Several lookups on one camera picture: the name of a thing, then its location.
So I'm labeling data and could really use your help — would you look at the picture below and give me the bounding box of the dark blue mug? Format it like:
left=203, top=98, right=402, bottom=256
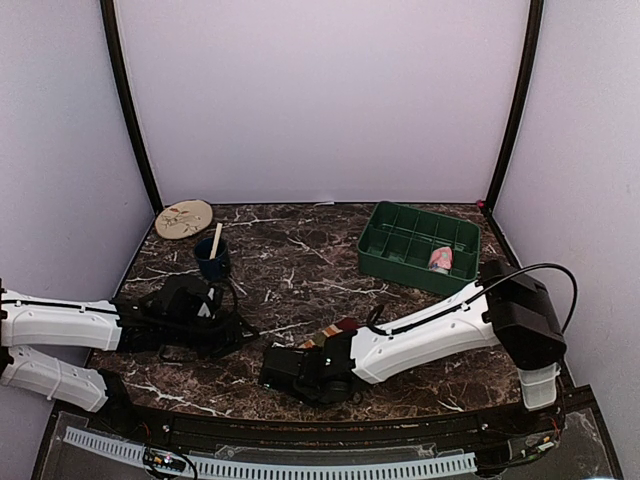
left=194, top=238, right=231, bottom=281

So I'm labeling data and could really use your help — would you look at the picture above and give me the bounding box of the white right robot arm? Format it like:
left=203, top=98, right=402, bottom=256
left=258, top=260, right=573, bottom=434

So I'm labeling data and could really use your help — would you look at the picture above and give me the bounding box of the green compartment tray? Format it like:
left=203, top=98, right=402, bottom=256
left=357, top=201, right=481, bottom=297

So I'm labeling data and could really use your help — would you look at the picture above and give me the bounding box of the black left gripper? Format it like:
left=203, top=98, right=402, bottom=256
left=164, top=309, right=259, bottom=361

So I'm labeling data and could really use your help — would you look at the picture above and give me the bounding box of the pink patterned sock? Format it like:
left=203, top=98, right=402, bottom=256
left=428, top=246, right=453, bottom=274

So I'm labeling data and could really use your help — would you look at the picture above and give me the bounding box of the right black frame post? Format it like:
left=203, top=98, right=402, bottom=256
left=484, top=0, right=544, bottom=216

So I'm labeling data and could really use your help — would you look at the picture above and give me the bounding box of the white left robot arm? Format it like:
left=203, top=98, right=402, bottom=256
left=1, top=275, right=259, bottom=436

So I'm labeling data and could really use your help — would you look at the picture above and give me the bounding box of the beige embroidered round coaster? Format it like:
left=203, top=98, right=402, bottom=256
left=154, top=200, right=213, bottom=240

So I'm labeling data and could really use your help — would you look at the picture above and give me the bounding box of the white slotted cable duct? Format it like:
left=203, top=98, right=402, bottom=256
left=62, top=427, right=477, bottom=479

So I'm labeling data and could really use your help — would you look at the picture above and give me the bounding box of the black front rail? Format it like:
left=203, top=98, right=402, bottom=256
left=134, top=404, right=519, bottom=449

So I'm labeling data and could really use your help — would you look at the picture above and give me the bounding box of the beige striped sock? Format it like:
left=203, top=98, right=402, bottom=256
left=299, top=317, right=360, bottom=349

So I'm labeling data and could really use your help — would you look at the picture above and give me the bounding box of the black frame post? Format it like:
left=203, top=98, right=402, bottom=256
left=99, top=0, right=163, bottom=214
left=484, top=0, right=544, bottom=216

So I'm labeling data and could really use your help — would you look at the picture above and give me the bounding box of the left black frame post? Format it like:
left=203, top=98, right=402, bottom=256
left=99, top=0, right=163, bottom=214

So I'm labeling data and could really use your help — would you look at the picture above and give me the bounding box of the wooden stick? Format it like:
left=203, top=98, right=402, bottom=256
left=209, top=222, right=223, bottom=260

